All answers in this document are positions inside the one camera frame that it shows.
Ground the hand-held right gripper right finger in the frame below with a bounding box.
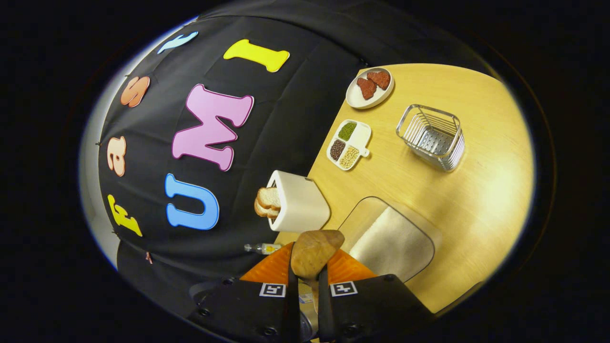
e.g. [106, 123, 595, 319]
[317, 249, 435, 343]

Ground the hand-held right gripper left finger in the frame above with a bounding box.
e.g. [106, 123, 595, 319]
[188, 242, 300, 343]

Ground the wooden spoon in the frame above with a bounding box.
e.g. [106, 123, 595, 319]
[291, 230, 345, 289]

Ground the white rice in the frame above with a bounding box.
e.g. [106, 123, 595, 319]
[349, 207, 435, 282]

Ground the wire chopstick holder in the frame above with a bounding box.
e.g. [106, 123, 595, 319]
[396, 104, 465, 172]

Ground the small clear glass bottle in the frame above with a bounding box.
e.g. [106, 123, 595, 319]
[244, 243, 283, 255]

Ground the toast bread slice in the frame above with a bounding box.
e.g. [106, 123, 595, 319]
[254, 200, 280, 219]
[257, 187, 282, 210]

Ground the white toaster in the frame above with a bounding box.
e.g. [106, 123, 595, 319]
[267, 170, 331, 232]

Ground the white divided bean dish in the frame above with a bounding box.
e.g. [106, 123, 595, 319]
[326, 119, 372, 171]

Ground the black backdrop cloth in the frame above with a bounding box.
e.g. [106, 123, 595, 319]
[98, 0, 501, 324]

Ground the round white plate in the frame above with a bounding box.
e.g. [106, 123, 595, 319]
[346, 67, 395, 110]

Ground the red meat piece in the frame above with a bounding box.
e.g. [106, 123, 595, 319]
[366, 71, 391, 91]
[356, 77, 378, 101]

